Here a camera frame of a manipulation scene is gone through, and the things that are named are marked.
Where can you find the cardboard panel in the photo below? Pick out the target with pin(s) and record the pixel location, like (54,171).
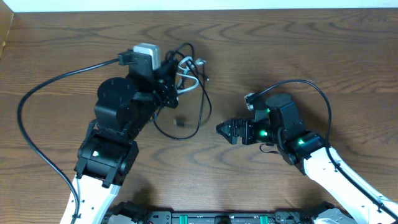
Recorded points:
(6,19)

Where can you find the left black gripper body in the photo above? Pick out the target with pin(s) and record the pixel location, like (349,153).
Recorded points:
(160,83)

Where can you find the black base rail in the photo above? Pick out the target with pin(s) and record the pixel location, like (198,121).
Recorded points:
(129,213)

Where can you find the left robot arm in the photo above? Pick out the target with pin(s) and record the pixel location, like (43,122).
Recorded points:
(125,105)

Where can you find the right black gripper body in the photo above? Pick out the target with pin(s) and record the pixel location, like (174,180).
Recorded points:
(260,132)

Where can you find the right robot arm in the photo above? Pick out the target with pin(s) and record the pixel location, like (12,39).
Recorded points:
(276,122)

